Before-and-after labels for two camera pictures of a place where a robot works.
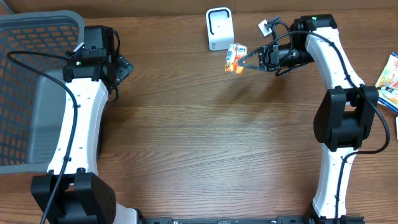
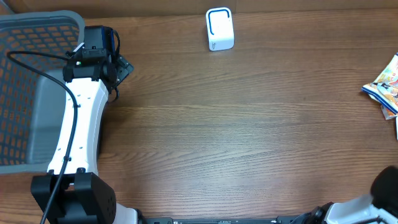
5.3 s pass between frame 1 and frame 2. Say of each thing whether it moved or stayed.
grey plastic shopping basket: stayed
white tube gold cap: stayed
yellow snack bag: stayed
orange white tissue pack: moved
